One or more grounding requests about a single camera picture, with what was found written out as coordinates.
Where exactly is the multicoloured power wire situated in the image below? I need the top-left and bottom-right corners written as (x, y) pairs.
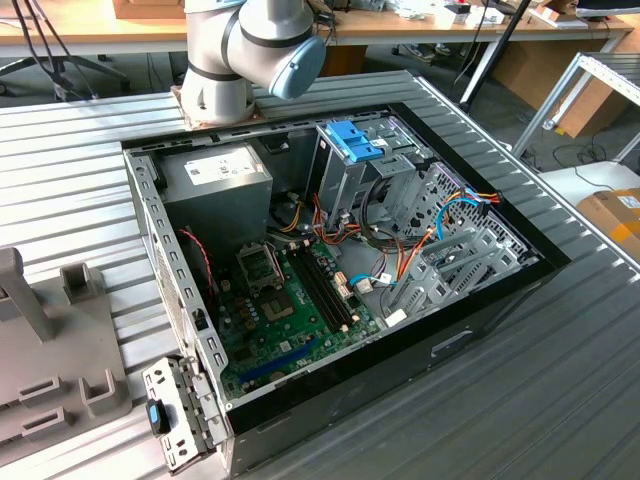
top-left (382, 187), bottom-right (501, 291)

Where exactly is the grey metal disk bay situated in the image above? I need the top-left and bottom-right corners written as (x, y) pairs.
top-left (382, 224), bottom-right (544, 324)

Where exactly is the black RAM slot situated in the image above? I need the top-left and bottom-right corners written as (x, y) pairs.
top-left (301, 245), bottom-right (355, 331)
top-left (288, 248), bottom-right (341, 335)

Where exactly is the grey metal drive cage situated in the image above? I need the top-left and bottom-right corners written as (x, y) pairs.
top-left (305, 112), bottom-right (436, 236)

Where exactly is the metal socket cover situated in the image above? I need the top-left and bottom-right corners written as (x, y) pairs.
top-left (236, 242), bottom-right (283, 295)

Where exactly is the CPU socket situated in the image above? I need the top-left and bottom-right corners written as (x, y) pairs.
top-left (257, 288), bottom-right (297, 325)

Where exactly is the green motherboard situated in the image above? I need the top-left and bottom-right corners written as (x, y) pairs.
top-left (214, 237), bottom-right (386, 401)

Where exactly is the grey power supply unit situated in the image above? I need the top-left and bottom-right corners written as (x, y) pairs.
top-left (158, 142), bottom-right (275, 251)

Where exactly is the blue expansion slot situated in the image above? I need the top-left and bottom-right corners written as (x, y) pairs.
top-left (237, 337), bottom-right (321, 385)

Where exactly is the black open PC case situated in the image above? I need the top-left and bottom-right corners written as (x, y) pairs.
top-left (121, 102), bottom-right (573, 477)

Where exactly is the wooden office desk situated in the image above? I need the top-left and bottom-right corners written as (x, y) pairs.
top-left (0, 0), bottom-right (190, 59)
top-left (319, 0), bottom-right (635, 49)

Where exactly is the blue black latch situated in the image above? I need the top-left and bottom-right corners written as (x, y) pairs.
top-left (144, 398), bottom-right (172, 435)

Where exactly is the black stand pole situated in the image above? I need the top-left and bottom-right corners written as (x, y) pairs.
top-left (459, 0), bottom-right (532, 106)

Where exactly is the large brown cardboard panel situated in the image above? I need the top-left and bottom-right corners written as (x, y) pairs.
top-left (492, 39), bottom-right (629, 140)

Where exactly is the black office chair base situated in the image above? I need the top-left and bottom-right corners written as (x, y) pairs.
top-left (0, 53), bottom-right (132, 100)

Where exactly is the grey parts rack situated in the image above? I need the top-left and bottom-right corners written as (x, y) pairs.
top-left (0, 247), bottom-right (136, 451)

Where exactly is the labelled cardboard box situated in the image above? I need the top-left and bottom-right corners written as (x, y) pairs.
top-left (577, 187), bottom-right (640, 261)

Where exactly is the small brown cardboard box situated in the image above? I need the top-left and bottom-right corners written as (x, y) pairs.
top-left (112, 0), bottom-right (187, 20)

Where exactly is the red black wire bundle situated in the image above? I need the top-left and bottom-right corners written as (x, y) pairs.
top-left (309, 177), bottom-right (404, 254)

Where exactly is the yellow black power wire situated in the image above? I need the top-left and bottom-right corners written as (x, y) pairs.
top-left (271, 191), bottom-right (307, 234)

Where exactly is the blue plastic drive bracket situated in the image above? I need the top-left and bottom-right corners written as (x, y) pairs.
top-left (324, 119), bottom-right (387, 164)

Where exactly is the blue data wire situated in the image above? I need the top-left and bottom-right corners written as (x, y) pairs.
top-left (347, 191), bottom-right (490, 296)

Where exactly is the metal card retainer bracket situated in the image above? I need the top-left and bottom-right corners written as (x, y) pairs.
top-left (141, 353), bottom-right (224, 475)

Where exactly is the aluminium frame shelf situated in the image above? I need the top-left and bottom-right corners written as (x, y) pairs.
top-left (512, 49), bottom-right (640, 177)

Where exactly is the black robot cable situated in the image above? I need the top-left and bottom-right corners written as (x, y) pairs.
top-left (10, 0), bottom-right (64, 99)
top-left (24, 0), bottom-right (71, 81)

